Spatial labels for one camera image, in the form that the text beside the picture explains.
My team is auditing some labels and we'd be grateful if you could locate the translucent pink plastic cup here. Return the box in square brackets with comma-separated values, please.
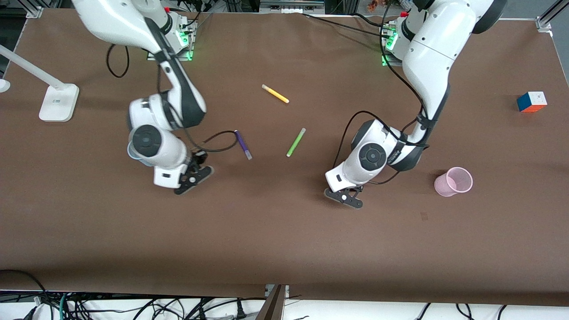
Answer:
[434, 167, 473, 197]

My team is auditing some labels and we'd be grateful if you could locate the black cable on table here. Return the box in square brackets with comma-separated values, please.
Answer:
[302, 12, 387, 37]

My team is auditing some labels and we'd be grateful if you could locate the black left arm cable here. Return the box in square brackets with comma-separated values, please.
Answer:
[333, 9, 429, 185]

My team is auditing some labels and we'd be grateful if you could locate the translucent blue plastic cup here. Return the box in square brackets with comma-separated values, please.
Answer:
[127, 141, 149, 166]

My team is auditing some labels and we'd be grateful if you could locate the green marker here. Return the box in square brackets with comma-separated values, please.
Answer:
[286, 128, 307, 157]

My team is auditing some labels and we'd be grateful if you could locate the colourful puzzle cube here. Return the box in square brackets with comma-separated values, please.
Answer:
[517, 91, 548, 113]

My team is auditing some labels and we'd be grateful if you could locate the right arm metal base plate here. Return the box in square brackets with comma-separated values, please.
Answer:
[147, 13, 198, 61]

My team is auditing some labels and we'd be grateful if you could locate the wooden beam under table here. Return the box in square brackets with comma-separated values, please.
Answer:
[256, 284, 287, 320]

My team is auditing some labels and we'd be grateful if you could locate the grey power strip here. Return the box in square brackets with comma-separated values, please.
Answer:
[260, 0, 326, 13]

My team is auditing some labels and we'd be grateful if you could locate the purple marker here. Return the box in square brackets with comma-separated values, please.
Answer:
[234, 130, 253, 160]

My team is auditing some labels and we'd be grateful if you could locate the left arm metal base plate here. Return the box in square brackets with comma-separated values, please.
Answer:
[381, 18, 427, 67]

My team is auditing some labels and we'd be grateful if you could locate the yellow marker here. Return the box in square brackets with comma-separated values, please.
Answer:
[261, 84, 290, 104]

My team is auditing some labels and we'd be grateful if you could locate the white desk lamp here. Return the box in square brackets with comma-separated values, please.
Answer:
[0, 44, 80, 123]

